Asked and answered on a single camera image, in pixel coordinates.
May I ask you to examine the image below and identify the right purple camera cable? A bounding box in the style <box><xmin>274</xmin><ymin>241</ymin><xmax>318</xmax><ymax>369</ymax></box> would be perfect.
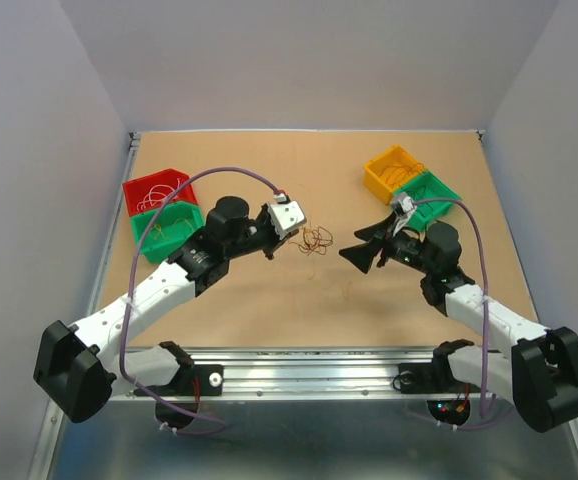
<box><xmin>408</xmin><ymin>196</ymin><xmax>515</xmax><ymax>431</ymax></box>

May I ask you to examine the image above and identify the red plastic bin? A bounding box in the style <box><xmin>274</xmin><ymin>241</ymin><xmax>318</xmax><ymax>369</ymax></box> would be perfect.
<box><xmin>123</xmin><ymin>168</ymin><xmax>189</xmax><ymax>217</ymax></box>

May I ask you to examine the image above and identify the white wire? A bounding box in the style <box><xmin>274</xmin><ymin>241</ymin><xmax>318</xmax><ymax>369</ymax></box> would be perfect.
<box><xmin>137</xmin><ymin>176</ymin><xmax>188</xmax><ymax>211</ymax></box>

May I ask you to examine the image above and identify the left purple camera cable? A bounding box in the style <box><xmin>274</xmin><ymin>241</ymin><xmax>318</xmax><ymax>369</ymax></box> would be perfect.
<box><xmin>117</xmin><ymin>166</ymin><xmax>290</xmax><ymax>435</ymax></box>

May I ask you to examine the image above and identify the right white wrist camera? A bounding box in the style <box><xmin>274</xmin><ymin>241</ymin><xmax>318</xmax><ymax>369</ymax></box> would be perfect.
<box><xmin>390</xmin><ymin>192</ymin><xmax>417</xmax><ymax>234</ymax></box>

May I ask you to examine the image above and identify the dark brown wire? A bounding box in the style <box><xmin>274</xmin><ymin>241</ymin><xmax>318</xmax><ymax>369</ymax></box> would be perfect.
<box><xmin>406</xmin><ymin>183</ymin><xmax>435</xmax><ymax>211</ymax></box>

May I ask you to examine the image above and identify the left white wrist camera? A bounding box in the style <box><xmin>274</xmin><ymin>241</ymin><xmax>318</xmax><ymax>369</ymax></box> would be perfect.
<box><xmin>267</xmin><ymin>200</ymin><xmax>307</xmax><ymax>240</ymax></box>

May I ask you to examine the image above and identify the green plastic bin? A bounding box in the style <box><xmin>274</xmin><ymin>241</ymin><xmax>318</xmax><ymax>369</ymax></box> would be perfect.
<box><xmin>140</xmin><ymin>201</ymin><xmax>204</xmax><ymax>263</ymax></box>
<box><xmin>391</xmin><ymin>170</ymin><xmax>462</xmax><ymax>233</ymax></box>

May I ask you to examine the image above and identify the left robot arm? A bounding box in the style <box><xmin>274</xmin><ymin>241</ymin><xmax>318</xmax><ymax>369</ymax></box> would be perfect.
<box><xmin>33</xmin><ymin>194</ymin><xmax>306</xmax><ymax>423</ymax></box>

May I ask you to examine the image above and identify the red wire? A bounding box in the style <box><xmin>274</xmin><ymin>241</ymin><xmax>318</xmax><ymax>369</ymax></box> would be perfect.
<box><xmin>288</xmin><ymin>225</ymin><xmax>336</xmax><ymax>257</ymax></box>
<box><xmin>378</xmin><ymin>157</ymin><xmax>422</xmax><ymax>187</ymax></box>

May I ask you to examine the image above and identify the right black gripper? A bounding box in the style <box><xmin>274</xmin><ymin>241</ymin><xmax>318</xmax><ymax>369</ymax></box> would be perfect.
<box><xmin>337</xmin><ymin>211</ymin><xmax>435</xmax><ymax>275</ymax></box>

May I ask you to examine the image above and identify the yellow plastic bin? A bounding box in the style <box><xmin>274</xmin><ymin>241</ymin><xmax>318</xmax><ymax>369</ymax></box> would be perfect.
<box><xmin>362</xmin><ymin>145</ymin><xmax>427</xmax><ymax>205</ymax></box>

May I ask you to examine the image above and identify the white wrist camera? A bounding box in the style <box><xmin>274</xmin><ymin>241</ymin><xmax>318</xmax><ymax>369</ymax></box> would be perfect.
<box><xmin>267</xmin><ymin>200</ymin><xmax>307</xmax><ymax>240</ymax></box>
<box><xmin>390</xmin><ymin>192</ymin><xmax>417</xmax><ymax>234</ymax></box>

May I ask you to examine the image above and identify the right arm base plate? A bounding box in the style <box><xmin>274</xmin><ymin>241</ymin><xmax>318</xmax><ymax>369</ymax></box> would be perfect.
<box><xmin>392</xmin><ymin>362</ymin><xmax>465</xmax><ymax>395</ymax></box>

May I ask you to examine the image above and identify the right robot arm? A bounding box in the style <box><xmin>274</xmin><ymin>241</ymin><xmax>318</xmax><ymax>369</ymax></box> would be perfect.
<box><xmin>339</xmin><ymin>215</ymin><xmax>578</xmax><ymax>433</ymax></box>

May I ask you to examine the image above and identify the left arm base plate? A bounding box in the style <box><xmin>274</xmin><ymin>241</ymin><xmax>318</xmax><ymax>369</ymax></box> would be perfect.
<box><xmin>148</xmin><ymin>364</ymin><xmax>224</xmax><ymax>397</ymax></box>

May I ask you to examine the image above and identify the aluminium frame rail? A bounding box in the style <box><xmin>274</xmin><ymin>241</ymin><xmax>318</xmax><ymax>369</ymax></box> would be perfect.
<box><xmin>31</xmin><ymin>131</ymin><xmax>578</xmax><ymax>479</ymax></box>

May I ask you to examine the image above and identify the purple camera cable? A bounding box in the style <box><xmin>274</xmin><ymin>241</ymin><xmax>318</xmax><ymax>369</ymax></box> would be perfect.
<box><xmin>117</xmin><ymin>166</ymin><xmax>290</xmax><ymax>435</ymax></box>
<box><xmin>408</xmin><ymin>196</ymin><xmax>515</xmax><ymax>431</ymax></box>

